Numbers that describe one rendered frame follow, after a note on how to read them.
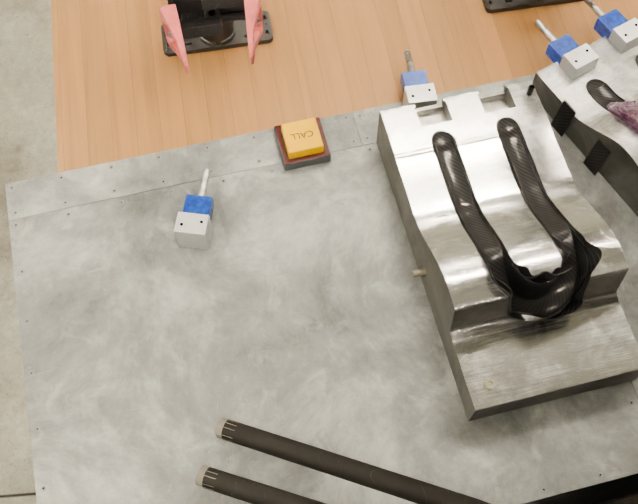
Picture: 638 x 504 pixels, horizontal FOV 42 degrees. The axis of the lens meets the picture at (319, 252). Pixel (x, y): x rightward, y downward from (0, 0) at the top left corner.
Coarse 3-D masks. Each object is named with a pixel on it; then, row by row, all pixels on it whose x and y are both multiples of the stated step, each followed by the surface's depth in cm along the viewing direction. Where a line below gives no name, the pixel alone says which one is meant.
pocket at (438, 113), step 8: (440, 104) 138; (416, 112) 137; (424, 112) 138; (432, 112) 139; (440, 112) 139; (448, 112) 136; (424, 120) 138; (432, 120) 138; (440, 120) 138; (448, 120) 137
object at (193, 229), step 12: (204, 180) 136; (204, 192) 136; (192, 204) 134; (204, 204) 134; (180, 216) 131; (192, 216) 131; (204, 216) 131; (180, 228) 130; (192, 228) 130; (204, 228) 130; (180, 240) 133; (192, 240) 132; (204, 240) 132
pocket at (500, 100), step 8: (504, 88) 138; (480, 96) 139; (488, 96) 139; (496, 96) 139; (504, 96) 140; (488, 104) 139; (496, 104) 139; (504, 104) 139; (512, 104) 137; (488, 112) 139
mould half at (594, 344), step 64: (384, 128) 135; (448, 128) 134; (512, 192) 130; (576, 192) 129; (448, 256) 121; (512, 256) 120; (448, 320) 121; (512, 320) 122; (576, 320) 123; (512, 384) 119; (576, 384) 119
